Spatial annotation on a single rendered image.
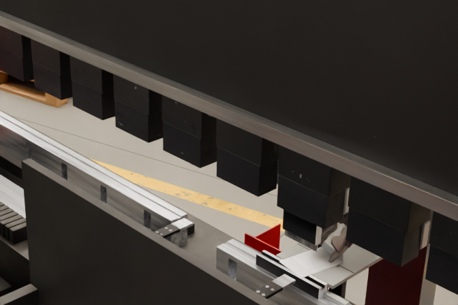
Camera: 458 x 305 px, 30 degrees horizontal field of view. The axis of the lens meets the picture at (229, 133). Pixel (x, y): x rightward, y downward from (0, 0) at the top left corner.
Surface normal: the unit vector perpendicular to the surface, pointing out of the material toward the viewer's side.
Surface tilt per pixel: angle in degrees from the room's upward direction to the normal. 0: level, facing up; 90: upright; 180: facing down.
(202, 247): 0
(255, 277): 90
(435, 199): 90
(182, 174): 0
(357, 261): 0
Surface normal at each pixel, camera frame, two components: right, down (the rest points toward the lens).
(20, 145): -0.71, 0.26
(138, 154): 0.03, -0.91
